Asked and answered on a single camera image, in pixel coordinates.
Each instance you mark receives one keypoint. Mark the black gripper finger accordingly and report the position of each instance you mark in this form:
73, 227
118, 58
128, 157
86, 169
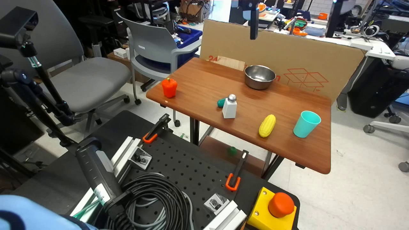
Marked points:
254, 25

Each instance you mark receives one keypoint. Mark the steel bowl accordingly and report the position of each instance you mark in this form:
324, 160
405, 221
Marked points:
259, 78

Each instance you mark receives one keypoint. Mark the blue plastic bin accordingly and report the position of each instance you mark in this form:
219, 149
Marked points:
191, 38

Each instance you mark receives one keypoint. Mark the cardboard sheet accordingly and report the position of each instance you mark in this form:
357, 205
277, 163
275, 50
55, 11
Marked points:
313, 54

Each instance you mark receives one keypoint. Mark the teal toy vegetable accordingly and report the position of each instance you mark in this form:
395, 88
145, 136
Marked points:
220, 103

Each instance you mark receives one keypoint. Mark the monitor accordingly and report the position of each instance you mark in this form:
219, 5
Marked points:
338, 16

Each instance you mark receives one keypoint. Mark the white salt shaker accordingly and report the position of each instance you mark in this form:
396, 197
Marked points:
229, 110

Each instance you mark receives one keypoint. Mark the yellow toy corn cob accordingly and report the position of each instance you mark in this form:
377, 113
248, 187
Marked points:
267, 126

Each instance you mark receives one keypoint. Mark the grey plastic armchair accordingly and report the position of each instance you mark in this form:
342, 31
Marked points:
153, 54

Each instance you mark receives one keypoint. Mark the orange toy bell pepper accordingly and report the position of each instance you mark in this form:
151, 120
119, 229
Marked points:
169, 88

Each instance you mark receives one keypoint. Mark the teal plastic cup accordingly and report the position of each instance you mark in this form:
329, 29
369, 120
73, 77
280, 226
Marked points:
305, 126

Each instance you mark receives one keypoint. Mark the white desk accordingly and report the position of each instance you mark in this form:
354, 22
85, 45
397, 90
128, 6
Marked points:
377, 48

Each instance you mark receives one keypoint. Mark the green ball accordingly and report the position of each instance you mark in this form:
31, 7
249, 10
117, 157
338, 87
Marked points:
232, 151

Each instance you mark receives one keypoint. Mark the black computer tower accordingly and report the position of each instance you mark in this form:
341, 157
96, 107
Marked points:
377, 89

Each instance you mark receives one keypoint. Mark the black and orange clamp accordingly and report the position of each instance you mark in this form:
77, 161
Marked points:
237, 174
156, 129

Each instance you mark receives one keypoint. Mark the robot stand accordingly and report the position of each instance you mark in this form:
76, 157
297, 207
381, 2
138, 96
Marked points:
191, 172

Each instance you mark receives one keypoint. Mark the white office chair base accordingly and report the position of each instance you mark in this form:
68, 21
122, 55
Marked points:
383, 124

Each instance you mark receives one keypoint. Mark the grey padded office chair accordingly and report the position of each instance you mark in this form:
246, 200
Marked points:
86, 83

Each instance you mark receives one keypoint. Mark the yellow emergency stop box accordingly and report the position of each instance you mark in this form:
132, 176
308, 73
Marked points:
263, 215

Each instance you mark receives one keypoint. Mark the black power brick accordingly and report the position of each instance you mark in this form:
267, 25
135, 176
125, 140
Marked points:
96, 172

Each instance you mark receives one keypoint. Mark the camera on tripod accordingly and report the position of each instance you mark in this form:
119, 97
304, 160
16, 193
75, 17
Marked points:
19, 32

